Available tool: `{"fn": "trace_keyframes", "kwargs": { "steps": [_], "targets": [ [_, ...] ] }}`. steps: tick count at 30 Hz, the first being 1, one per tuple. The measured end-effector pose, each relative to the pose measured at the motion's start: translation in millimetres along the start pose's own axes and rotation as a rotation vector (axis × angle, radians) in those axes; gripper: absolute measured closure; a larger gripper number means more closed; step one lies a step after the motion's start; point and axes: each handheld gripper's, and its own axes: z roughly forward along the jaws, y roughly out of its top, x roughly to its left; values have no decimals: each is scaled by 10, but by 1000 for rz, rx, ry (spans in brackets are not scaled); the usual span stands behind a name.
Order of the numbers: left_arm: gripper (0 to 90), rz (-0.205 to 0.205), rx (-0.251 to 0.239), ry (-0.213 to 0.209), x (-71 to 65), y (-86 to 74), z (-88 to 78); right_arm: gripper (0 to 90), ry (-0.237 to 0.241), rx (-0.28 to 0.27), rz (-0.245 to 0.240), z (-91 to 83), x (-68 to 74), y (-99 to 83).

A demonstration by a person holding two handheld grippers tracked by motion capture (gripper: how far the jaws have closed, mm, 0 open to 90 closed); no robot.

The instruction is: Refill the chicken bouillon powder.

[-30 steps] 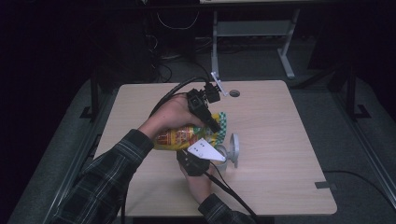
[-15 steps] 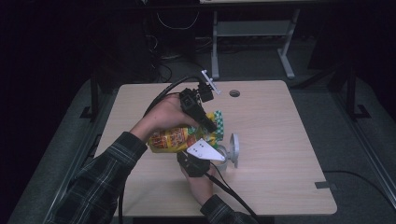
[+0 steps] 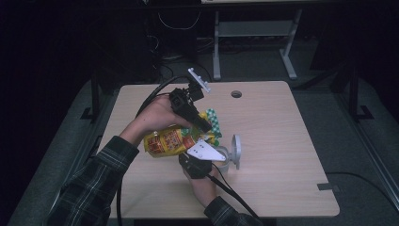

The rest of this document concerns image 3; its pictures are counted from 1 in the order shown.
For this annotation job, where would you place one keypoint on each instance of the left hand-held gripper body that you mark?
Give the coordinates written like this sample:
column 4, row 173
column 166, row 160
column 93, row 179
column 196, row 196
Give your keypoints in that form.
column 182, row 102

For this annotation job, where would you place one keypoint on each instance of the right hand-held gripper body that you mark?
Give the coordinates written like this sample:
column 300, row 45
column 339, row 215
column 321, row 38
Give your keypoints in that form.
column 196, row 166

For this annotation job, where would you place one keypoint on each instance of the yellow snack bag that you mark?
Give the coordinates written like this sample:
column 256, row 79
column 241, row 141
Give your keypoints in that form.
column 166, row 142

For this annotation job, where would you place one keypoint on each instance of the clear jar with white lid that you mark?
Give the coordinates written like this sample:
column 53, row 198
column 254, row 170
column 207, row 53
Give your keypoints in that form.
column 233, row 150

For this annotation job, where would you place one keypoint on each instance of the person's right hand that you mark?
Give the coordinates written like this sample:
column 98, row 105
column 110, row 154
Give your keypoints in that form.
column 205, row 188

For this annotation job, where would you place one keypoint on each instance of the person's left hand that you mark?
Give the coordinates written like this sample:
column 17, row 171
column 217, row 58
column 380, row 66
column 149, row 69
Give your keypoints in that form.
column 158, row 116

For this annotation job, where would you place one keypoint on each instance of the black metal stand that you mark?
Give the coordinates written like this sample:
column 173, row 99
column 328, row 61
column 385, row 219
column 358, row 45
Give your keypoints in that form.
column 354, row 94
column 95, row 100

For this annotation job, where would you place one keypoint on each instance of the grey tape strip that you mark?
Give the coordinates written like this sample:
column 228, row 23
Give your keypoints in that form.
column 327, row 187

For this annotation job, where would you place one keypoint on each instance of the white desk frame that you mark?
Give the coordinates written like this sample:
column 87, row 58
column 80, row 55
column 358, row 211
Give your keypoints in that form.
column 254, row 29

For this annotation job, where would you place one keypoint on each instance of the aluminium rail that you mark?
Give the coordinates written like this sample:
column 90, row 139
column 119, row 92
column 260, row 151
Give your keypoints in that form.
column 370, row 150
column 78, row 153

